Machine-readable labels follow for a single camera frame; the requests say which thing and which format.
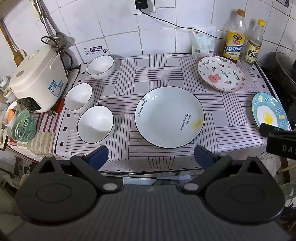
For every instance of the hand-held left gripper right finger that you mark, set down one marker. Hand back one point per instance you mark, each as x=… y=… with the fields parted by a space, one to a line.
x=203 y=156

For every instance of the hanging metal utensils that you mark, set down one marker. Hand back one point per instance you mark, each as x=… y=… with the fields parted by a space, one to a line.
x=49 y=25

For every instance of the red striped cloth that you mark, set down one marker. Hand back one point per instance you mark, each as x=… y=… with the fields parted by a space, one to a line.
x=44 y=129

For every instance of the white rice cooker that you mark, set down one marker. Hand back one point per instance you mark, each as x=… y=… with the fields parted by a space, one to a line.
x=39 y=76

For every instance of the small yellow-cap bottle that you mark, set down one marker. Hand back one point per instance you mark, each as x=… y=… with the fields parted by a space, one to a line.
x=252 y=48

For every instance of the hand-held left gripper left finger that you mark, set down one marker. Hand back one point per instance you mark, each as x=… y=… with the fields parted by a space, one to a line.
x=99 y=156

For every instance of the white cup with orange content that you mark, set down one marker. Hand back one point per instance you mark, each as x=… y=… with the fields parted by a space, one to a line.
x=10 y=114

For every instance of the white plastic bag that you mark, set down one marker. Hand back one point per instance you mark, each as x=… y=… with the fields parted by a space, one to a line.
x=203 y=42

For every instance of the pink rabbit-print plate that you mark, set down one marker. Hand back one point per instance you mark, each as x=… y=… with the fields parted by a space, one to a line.
x=222 y=73

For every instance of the grey power plug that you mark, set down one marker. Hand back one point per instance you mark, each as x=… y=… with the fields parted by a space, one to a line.
x=53 y=114

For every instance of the wooden spatula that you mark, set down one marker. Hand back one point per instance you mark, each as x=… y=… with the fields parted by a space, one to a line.
x=16 y=52

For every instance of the white ribbed bowl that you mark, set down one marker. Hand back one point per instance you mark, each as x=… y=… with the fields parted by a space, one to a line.
x=96 y=124
x=100 y=66
x=78 y=96

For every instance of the large yellow-label bottle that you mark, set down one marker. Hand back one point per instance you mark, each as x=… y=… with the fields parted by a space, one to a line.
x=234 y=37

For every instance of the white wall socket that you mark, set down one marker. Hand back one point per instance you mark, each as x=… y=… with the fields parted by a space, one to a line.
x=151 y=7

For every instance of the blue fried-egg-print plate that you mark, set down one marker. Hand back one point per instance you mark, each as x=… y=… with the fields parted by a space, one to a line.
x=266 y=109

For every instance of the green plastic basket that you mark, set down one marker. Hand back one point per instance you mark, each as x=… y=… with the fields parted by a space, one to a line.
x=24 y=126

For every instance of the striped tablecloth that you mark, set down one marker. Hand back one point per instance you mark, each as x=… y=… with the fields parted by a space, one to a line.
x=161 y=74

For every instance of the wall sticker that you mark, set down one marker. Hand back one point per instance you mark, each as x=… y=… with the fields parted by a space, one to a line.
x=96 y=49

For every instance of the black plug adapter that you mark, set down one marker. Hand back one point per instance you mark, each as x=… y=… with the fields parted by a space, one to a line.
x=141 y=4

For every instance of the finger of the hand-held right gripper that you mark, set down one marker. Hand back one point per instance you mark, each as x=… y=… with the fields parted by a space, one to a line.
x=270 y=129

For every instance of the black wok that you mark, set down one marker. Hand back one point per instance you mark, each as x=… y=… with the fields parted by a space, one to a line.
x=282 y=69

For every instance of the large white sun-print plate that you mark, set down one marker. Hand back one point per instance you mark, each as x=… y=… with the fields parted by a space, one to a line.
x=168 y=115

